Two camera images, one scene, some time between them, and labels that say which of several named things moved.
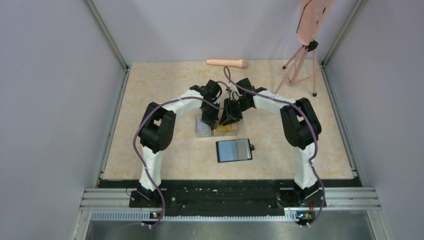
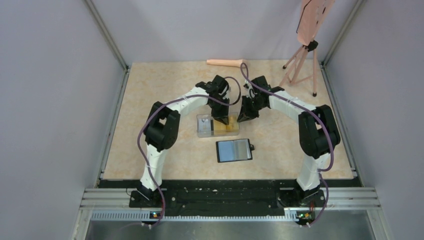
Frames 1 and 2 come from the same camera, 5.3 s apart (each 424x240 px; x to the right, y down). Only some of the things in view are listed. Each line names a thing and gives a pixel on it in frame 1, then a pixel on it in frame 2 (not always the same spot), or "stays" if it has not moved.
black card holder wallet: [234, 150] stays
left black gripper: [211, 121] -> [224, 114]
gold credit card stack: [229, 129] stays
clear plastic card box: [203, 130] stays
